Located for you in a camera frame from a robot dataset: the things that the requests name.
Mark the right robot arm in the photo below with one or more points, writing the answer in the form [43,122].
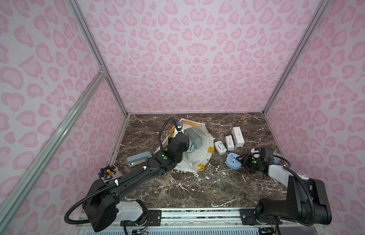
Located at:
[306,199]

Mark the white clock orange key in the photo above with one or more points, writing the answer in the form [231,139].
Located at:
[230,143]

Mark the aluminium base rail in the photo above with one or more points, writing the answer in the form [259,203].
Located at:
[207,221]

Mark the white rectangular digital clock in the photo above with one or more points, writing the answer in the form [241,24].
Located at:
[237,137]

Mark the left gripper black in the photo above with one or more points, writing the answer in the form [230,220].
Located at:
[185,145]

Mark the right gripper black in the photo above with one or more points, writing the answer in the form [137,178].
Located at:
[250,163]

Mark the coloured items left edge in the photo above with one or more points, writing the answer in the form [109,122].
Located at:
[109,172]

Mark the white canvas bag yellow handles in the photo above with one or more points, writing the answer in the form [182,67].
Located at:
[191,162]

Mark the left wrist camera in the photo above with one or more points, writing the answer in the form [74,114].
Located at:
[179,126]

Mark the small white digital clock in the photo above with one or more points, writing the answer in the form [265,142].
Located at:
[220,147]

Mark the left frame aluminium strut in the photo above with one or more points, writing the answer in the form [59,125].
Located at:
[14,201]

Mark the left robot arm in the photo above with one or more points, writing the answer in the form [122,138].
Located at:
[101,208]

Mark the grey blue square clock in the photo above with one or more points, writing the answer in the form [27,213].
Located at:
[194,138]

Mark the grey stapler on table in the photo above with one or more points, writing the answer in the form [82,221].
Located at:
[138,158]

